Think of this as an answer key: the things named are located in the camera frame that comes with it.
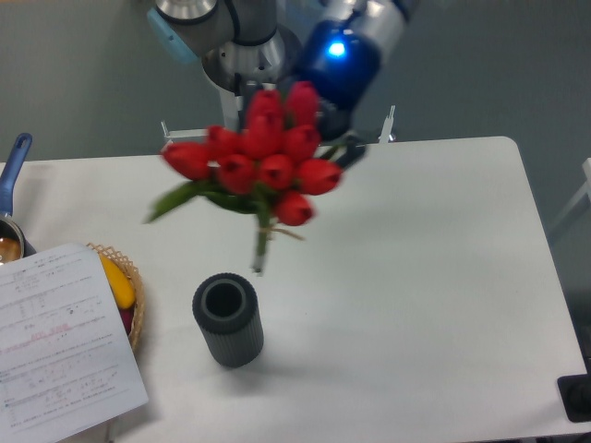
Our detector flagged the purple sweet potato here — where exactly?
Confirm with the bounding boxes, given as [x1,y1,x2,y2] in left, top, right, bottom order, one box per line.
[119,307,135,335]

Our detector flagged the black device at table edge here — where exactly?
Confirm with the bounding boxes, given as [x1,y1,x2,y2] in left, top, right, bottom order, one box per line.
[557,374,590,423]

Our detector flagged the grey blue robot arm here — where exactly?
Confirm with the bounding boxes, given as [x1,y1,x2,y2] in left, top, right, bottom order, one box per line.
[147,1,418,169]

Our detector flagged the printed paper sheets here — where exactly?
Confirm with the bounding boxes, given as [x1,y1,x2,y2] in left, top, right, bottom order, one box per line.
[1,244,148,442]

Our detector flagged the woven wicker basket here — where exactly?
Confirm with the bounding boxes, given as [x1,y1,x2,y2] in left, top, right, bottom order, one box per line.
[87,243,146,353]

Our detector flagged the dark grey ribbed vase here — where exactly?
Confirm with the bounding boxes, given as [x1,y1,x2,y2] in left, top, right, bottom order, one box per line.
[192,272,264,368]

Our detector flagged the yellow squash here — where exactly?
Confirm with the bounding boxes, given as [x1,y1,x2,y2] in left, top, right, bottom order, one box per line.
[99,255,136,309]

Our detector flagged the white frame at right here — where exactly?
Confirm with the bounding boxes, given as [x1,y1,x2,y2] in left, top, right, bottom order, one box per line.
[549,158,590,236]

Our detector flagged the red tulip bouquet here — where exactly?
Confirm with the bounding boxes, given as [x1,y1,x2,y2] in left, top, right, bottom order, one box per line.
[147,81,343,273]

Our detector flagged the blue handled saucepan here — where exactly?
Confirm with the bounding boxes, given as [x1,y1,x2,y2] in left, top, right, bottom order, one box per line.
[1,133,36,265]

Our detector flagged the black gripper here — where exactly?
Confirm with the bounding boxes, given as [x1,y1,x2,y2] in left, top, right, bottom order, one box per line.
[293,19,381,170]

